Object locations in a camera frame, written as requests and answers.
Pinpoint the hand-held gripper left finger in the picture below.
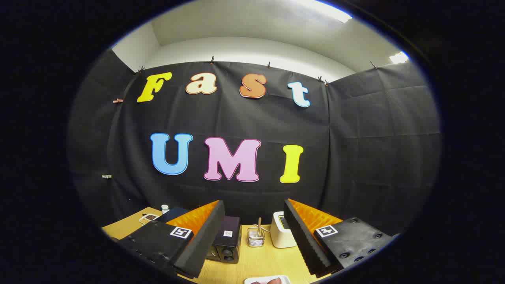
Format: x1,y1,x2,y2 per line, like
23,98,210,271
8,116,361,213
118,200,226,279

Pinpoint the white square plate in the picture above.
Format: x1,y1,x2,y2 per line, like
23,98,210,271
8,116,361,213
244,275,291,284

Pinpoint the black toaster oven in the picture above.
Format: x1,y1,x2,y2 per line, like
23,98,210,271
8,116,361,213
156,207,241,264

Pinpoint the wire mesh utensil basket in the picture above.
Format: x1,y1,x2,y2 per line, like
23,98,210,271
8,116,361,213
247,227,265,248

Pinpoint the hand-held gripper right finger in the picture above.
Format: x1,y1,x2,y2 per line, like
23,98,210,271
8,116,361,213
283,198,398,277

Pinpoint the row of dark cloth clips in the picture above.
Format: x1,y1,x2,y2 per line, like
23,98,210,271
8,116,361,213
136,56,378,86

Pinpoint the black backdrop cloth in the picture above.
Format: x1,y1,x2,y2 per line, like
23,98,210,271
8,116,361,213
67,49,441,237

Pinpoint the white bread toaster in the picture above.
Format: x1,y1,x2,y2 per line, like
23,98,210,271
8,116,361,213
270,211,297,249

